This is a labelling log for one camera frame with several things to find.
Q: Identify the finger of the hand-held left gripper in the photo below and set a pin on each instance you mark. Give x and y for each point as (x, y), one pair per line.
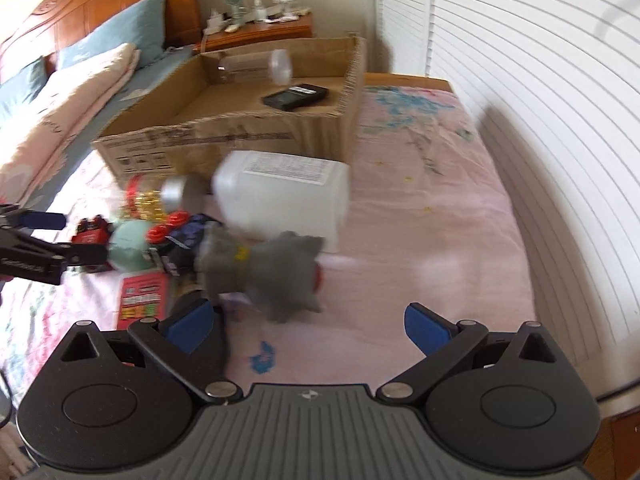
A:
(75, 254)
(45, 220)

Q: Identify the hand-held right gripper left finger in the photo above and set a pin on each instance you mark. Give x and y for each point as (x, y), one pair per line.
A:
(192, 326)

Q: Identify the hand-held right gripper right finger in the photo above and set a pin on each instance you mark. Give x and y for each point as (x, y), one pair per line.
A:
(425, 332)

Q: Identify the red and green block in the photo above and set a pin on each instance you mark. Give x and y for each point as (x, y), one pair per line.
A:
(92, 232)

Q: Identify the mint green round toy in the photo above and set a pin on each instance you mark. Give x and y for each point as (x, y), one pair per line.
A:
(130, 245)

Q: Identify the pink card box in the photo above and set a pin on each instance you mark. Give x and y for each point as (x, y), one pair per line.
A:
(142, 295)

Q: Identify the black fidget cube red buttons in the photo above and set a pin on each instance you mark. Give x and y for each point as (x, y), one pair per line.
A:
(187, 240)

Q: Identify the grey plush toy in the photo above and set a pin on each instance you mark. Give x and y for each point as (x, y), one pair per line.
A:
(280, 270)

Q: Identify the capsule bottle with silver lid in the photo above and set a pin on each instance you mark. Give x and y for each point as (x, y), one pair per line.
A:
(175, 192)

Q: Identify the white plastic jug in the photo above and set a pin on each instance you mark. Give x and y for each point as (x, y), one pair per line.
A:
(280, 200)

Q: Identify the cardboard box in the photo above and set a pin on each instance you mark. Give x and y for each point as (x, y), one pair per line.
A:
(225, 135)

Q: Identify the pink quilt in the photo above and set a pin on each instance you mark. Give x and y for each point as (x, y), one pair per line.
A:
(60, 110)

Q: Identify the pink floral bedsheet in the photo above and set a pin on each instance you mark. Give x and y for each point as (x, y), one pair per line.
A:
(425, 210)

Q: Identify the small blue pillow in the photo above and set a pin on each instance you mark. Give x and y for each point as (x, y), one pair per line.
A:
(20, 90)

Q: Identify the large blue pillow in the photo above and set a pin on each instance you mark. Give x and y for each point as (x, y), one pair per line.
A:
(125, 30)

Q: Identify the wooden headboard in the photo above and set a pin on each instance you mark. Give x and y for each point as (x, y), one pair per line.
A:
(100, 5)

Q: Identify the white louvred closet door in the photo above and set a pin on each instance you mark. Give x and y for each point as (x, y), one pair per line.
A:
(540, 110)
(405, 15)

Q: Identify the flat black device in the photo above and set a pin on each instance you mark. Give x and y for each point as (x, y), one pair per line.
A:
(295, 96)

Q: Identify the clear plastic jar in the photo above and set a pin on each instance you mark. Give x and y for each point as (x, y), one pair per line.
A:
(250, 66)

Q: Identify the wooden nightstand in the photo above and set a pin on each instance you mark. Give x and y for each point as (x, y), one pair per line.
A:
(265, 35)

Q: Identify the small clear bottle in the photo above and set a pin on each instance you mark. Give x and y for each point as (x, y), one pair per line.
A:
(258, 7)

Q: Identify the wooden bed frame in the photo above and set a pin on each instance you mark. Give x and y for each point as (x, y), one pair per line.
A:
(410, 80)

